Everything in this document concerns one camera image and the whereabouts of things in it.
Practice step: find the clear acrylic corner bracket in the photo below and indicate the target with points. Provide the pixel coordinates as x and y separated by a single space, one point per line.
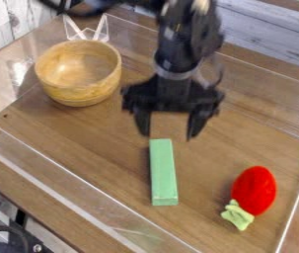
74 33

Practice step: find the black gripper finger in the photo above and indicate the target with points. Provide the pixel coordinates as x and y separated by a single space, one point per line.
142 120
197 121

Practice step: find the brown wooden bowl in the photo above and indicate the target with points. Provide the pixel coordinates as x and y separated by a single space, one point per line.
79 72

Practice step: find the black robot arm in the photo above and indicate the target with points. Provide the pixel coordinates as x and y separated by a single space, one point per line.
189 39

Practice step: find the black clamp with cable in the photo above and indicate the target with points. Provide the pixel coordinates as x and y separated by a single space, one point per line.
16 240

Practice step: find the green rectangular block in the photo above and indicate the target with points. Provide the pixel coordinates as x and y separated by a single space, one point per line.
162 173

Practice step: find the red plush strawberry toy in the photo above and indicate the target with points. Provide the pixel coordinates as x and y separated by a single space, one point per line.
253 196

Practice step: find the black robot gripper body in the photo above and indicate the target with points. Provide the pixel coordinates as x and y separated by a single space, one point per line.
162 95

